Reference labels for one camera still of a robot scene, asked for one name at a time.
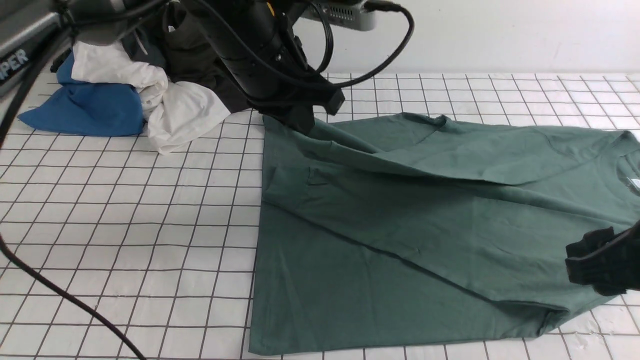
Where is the dark olive shirt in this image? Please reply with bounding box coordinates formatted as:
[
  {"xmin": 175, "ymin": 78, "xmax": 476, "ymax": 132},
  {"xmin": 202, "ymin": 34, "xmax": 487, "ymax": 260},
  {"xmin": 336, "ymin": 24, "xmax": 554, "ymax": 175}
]
[{"xmin": 145, "ymin": 2, "xmax": 250, "ymax": 114}]

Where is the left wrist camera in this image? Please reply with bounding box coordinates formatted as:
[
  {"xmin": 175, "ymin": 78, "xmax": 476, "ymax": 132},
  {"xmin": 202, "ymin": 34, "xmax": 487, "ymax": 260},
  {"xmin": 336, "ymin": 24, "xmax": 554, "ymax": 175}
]
[{"xmin": 300, "ymin": 0, "xmax": 403, "ymax": 32}]

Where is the dark teal shirt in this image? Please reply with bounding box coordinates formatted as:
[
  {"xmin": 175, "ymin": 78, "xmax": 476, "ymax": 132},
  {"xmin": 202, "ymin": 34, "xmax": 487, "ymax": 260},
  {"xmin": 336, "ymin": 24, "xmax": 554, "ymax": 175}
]
[{"xmin": 48, "ymin": 28, "xmax": 168, "ymax": 78}]

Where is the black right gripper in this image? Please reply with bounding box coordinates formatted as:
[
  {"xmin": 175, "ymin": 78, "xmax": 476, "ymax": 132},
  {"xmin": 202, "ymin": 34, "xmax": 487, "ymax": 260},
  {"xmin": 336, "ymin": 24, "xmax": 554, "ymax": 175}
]
[{"xmin": 565, "ymin": 222, "xmax": 640, "ymax": 297}]

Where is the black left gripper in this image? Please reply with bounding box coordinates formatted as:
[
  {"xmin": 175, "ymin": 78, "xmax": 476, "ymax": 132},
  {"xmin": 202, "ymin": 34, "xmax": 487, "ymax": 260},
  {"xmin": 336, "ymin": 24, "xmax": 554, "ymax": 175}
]
[{"xmin": 195, "ymin": 0, "xmax": 345, "ymax": 136}]

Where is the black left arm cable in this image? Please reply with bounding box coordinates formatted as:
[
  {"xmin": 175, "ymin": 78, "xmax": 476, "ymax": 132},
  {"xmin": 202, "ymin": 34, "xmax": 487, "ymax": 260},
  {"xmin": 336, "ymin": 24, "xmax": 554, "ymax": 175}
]
[{"xmin": 0, "ymin": 0, "xmax": 416, "ymax": 360}]

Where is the blue shirt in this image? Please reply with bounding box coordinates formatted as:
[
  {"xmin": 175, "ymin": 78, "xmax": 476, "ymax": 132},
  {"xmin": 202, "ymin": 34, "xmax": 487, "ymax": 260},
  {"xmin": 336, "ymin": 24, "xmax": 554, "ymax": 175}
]
[{"xmin": 17, "ymin": 54, "xmax": 145, "ymax": 137}]

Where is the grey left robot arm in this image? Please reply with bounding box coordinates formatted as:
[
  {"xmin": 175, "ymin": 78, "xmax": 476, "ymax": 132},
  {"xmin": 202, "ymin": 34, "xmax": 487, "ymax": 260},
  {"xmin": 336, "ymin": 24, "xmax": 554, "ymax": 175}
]
[{"xmin": 1, "ymin": 0, "xmax": 345, "ymax": 137}]

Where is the white shirt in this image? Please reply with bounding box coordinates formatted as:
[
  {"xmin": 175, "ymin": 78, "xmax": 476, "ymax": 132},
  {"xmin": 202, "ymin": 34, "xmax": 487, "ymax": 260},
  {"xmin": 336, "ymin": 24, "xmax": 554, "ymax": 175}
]
[{"xmin": 71, "ymin": 42, "xmax": 231, "ymax": 155}]

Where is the green long sleeve shirt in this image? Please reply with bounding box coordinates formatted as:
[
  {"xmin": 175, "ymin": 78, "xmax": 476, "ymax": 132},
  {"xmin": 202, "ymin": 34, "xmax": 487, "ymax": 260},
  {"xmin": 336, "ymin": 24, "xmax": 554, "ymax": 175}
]
[{"xmin": 248, "ymin": 112, "xmax": 639, "ymax": 356}]

